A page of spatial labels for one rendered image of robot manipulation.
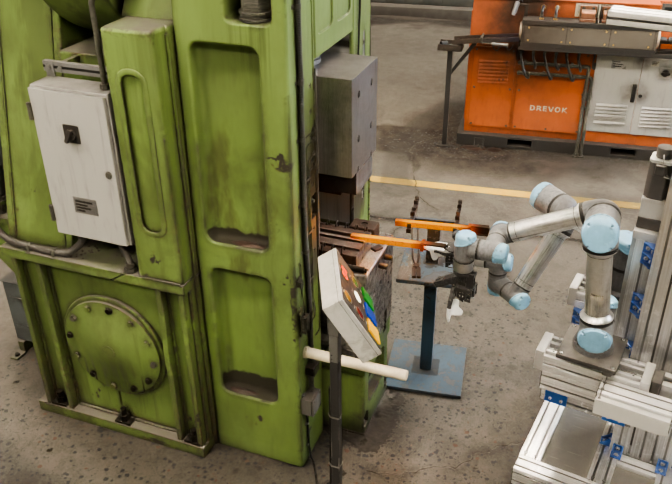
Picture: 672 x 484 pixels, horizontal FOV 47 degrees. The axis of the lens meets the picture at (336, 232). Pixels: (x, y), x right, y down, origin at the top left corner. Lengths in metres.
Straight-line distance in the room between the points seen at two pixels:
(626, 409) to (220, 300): 1.65
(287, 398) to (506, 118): 3.98
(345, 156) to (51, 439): 2.03
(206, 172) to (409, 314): 1.96
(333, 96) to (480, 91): 3.87
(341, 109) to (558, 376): 1.34
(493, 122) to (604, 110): 0.90
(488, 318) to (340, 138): 1.98
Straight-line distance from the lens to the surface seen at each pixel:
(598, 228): 2.66
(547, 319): 4.67
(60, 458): 3.95
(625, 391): 3.11
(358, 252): 3.27
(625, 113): 6.76
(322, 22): 2.95
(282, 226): 2.92
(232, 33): 2.72
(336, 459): 3.31
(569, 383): 3.22
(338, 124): 2.94
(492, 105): 6.73
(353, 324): 2.66
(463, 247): 2.81
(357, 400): 3.68
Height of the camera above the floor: 2.68
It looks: 30 degrees down
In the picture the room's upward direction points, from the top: 1 degrees counter-clockwise
